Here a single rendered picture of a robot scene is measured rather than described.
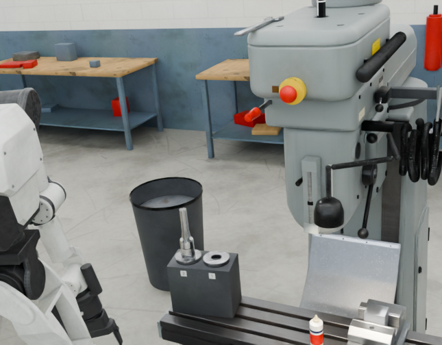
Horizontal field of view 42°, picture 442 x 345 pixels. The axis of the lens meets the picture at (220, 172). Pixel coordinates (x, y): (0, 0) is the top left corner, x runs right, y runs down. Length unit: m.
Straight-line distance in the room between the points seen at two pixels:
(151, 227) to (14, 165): 2.27
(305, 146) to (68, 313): 0.77
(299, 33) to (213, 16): 5.10
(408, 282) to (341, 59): 1.11
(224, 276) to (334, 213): 0.64
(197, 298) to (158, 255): 1.70
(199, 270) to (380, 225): 0.65
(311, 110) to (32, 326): 0.87
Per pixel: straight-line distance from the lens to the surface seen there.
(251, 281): 3.80
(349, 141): 1.49
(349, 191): 1.54
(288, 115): 1.45
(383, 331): 1.76
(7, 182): 1.31
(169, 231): 3.53
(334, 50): 1.28
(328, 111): 1.41
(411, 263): 2.16
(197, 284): 1.94
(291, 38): 1.30
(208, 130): 5.79
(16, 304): 1.48
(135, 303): 3.75
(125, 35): 7.00
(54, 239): 1.69
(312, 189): 1.50
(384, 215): 2.04
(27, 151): 1.40
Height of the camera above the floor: 2.09
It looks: 22 degrees down
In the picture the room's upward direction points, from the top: 5 degrees counter-clockwise
